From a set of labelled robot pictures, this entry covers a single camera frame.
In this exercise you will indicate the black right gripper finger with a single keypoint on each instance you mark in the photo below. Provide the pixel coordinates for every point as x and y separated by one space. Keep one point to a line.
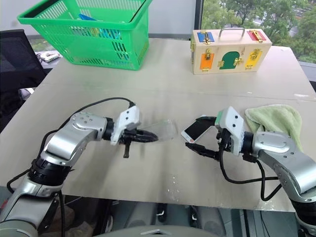
202 150
206 120

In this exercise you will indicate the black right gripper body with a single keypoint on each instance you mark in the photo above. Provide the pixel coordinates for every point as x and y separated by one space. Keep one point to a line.
225 143

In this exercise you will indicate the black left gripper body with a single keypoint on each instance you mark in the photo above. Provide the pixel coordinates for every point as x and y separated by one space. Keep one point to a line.
128 138

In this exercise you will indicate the white smartphone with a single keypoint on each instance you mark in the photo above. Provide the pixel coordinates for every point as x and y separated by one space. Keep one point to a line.
195 130

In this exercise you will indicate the clear plastic bag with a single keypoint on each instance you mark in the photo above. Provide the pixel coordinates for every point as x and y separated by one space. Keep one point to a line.
165 129

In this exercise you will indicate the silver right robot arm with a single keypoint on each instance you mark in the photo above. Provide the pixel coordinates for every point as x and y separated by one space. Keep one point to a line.
279 148

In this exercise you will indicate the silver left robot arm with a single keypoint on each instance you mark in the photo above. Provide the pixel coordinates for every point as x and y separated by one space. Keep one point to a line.
74 138

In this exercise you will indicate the light green towel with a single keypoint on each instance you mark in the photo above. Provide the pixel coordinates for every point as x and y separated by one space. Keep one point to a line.
276 118

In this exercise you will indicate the wooden lock box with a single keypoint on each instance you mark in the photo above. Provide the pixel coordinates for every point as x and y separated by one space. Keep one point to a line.
229 53

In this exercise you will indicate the grey robot torso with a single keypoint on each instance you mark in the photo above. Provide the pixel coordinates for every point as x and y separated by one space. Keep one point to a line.
158 230

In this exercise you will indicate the green plastic shopping basket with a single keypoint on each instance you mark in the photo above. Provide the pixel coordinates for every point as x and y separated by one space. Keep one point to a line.
81 42

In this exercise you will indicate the white power strip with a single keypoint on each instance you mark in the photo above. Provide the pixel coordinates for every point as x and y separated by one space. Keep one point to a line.
49 57

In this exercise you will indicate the blue packet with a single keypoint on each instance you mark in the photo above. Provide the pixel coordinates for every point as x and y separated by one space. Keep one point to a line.
87 17

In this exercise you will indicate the black office chair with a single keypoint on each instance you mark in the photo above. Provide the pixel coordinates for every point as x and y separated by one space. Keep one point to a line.
17 66

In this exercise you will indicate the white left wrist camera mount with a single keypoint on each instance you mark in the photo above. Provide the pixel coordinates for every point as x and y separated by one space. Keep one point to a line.
128 117

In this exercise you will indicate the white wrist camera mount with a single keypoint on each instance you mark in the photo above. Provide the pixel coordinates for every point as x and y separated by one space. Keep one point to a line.
233 123
128 117

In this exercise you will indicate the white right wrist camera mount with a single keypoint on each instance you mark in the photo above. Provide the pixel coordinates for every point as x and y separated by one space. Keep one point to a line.
233 123

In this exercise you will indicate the dark window frame post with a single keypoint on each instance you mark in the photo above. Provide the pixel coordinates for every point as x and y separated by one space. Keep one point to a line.
199 12

